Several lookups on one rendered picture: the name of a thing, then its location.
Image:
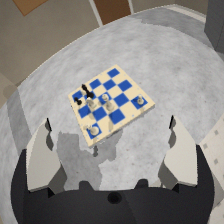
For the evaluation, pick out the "blue and cream chessboard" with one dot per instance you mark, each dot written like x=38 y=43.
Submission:
x=121 y=90

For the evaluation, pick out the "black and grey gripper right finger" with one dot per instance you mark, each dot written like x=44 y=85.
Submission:
x=185 y=170

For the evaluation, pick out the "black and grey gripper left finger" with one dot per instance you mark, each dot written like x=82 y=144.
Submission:
x=38 y=175

